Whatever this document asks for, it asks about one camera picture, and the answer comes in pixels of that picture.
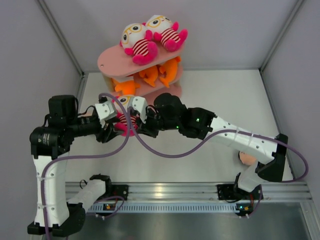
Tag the pink three-tier toy shelf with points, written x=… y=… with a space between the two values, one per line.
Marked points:
x=116 y=67

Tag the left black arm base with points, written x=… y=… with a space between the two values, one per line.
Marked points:
x=119 y=193

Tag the small orange shark plush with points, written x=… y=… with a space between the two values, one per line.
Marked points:
x=149 y=75

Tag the boy doll plush blue cap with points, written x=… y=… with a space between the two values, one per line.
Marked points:
x=88 y=114

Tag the boy doll plush right side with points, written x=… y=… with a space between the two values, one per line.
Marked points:
x=246 y=159

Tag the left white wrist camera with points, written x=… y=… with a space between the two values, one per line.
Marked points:
x=105 y=111

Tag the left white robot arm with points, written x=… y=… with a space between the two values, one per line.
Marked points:
x=50 y=146

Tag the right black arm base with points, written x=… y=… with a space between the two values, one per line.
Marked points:
x=246 y=202

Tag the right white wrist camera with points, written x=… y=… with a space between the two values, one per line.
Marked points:
x=138 y=104

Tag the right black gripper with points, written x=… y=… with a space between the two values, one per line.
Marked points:
x=145 y=128

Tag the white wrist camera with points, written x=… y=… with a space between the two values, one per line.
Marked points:
x=138 y=104
x=105 y=111

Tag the white slotted cable duct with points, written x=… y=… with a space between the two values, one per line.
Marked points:
x=197 y=207

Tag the large orange shark plush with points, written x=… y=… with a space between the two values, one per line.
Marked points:
x=168 y=71

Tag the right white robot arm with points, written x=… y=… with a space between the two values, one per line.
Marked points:
x=205 y=125

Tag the orange shark plush on shelf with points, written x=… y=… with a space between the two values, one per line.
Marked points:
x=126 y=88

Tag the aluminium front rail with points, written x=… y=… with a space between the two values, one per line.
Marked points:
x=207 y=191

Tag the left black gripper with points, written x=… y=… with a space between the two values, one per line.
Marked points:
x=103 y=135

